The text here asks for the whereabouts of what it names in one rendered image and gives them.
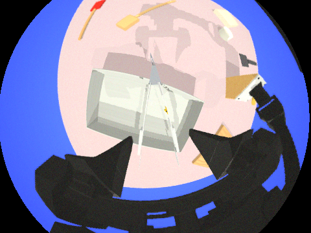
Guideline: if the short cream cylinder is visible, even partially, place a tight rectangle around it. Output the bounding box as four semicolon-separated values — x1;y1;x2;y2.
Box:
218;26;233;41

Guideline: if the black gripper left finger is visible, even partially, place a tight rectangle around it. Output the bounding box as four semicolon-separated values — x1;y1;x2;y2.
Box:
64;135;133;199

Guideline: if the tan flat spatula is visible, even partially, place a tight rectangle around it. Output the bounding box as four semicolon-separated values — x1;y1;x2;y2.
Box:
116;0;176;31

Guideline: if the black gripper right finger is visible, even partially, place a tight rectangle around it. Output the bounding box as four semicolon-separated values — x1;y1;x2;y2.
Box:
189;129;253;181

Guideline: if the red spatula with wooden handle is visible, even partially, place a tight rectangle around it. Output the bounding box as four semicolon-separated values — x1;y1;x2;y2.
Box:
78;0;105;41

